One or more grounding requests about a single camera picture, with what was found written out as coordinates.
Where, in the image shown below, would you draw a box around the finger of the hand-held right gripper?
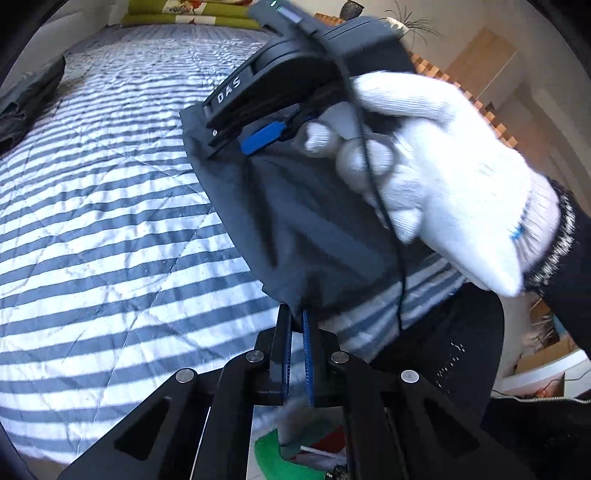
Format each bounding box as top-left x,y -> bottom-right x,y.
240,117 -> 315,155
205,106 -> 301,160

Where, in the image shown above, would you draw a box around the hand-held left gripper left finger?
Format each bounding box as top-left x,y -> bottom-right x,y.
58,305 -> 294,480

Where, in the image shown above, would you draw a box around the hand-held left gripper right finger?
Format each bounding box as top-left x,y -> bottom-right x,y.
302,309 -> 536,480

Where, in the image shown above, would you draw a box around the blue pants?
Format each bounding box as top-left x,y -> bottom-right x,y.
179,104 -> 444,319

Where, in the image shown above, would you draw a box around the folded dark grey pants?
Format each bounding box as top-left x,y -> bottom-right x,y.
0,108 -> 34,156
0,55 -> 66,116

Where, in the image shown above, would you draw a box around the person's right hand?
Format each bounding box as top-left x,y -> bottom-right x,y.
298,69 -> 561,298

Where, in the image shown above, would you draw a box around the green cloth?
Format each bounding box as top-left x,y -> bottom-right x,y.
254,428 -> 301,480

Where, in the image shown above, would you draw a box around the potted plant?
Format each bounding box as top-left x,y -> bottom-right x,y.
383,2 -> 441,49

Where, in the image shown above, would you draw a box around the striped bed blanket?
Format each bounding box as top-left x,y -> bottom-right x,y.
0,23 -> 467,467

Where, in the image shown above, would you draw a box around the folded green red blanket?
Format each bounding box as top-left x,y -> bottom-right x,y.
121,0 -> 264,32

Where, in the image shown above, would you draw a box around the wooden cabinet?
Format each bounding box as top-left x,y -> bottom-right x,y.
445,27 -> 518,109

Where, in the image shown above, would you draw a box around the white shelf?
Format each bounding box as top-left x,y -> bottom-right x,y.
501,348 -> 591,398

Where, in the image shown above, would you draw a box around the cardboard box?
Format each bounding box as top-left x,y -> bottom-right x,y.
515,335 -> 587,374

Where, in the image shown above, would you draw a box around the dark fuzzy clothing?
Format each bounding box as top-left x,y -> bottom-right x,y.
482,394 -> 591,480

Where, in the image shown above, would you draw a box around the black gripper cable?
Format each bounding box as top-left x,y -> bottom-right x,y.
291,14 -> 409,333

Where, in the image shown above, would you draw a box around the wooden slatted bed frame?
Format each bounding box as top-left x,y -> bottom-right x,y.
409,51 -> 518,148

